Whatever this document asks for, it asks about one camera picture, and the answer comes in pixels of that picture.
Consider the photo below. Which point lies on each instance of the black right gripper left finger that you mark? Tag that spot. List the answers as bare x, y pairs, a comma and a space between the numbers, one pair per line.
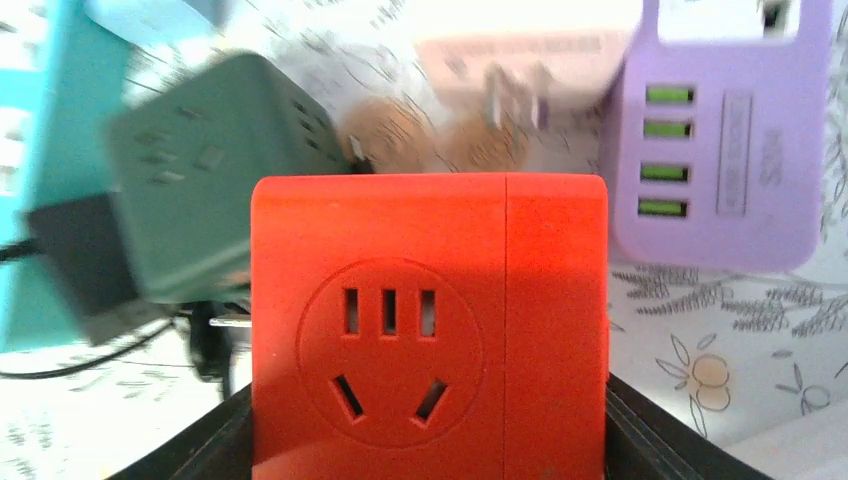
218, 446

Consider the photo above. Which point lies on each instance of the purple power strip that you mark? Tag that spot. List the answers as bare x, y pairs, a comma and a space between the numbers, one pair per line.
713, 136

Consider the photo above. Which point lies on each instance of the dark green cube socket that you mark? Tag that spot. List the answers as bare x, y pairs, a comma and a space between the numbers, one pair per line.
187, 161

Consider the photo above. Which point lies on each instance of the red cube socket adapter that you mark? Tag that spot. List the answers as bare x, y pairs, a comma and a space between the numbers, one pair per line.
429, 326

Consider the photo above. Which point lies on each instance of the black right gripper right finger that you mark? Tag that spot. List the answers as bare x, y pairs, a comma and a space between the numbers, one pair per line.
645, 442

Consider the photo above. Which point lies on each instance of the teal power strip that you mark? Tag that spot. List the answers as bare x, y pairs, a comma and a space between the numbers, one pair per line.
79, 85

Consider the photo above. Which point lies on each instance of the light blue small plug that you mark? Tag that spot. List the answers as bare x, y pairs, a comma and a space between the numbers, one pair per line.
153, 22

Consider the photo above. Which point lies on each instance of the white cube socket adapter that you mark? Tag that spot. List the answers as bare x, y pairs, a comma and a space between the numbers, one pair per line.
526, 75

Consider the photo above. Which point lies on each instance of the floral patterned table mat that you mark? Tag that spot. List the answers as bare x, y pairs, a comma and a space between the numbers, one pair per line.
755, 362

